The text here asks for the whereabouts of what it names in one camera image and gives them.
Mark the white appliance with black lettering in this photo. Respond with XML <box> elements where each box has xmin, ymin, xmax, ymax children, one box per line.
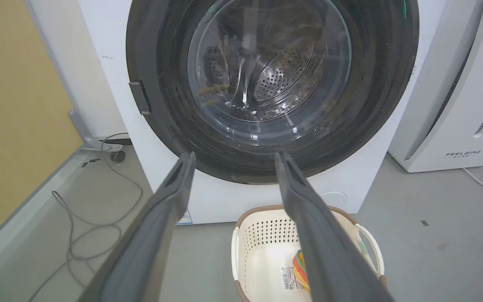
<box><xmin>387</xmin><ymin>0</ymin><xmax>483</xmax><ymax>173</ymax></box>

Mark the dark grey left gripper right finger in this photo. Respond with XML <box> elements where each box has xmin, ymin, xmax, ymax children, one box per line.
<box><xmin>275</xmin><ymin>151</ymin><xmax>395</xmax><ymax>302</ymax></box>

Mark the grey door handle latch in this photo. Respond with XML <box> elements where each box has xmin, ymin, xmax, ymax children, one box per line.
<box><xmin>129</xmin><ymin>80</ymin><xmax>151</xmax><ymax>115</ymax></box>

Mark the grey metal partition foot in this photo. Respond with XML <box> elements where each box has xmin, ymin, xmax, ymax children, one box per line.
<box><xmin>69</xmin><ymin>110</ymin><xmax>123</xmax><ymax>152</ymax></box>

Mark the orange and yellow cloth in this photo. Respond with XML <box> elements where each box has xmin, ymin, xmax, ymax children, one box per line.
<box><xmin>292</xmin><ymin>250</ymin><xmax>312</xmax><ymax>294</ymax></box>

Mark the cream perforated laundry basket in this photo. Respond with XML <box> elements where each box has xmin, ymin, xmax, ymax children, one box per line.
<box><xmin>231</xmin><ymin>205</ymin><xmax>387</xmax><ymax>302</ymax></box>

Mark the round black washing machine door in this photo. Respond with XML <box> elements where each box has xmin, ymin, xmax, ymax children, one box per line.
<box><xmin>126</xmin><ymin>0</ymin><xmax>420</xmax><ymax>185</ymax></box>

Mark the white front-load washing machine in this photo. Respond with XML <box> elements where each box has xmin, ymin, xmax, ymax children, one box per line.
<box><xmin>78</xmin><ymin>0</ymin><xmax>449</xmax><ymax>225</ymax></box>

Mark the grey power cable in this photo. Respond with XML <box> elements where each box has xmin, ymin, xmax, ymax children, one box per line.
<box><xmin>27</xmin><ymin>133</ymin><xmax>144</xmax><ymax>302</ymax></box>

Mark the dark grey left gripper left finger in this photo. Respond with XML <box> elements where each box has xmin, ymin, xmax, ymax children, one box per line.
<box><xmin>77</xmin><ymin>151</ymin><xmax>196</xmax><ymax>302</ymax></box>

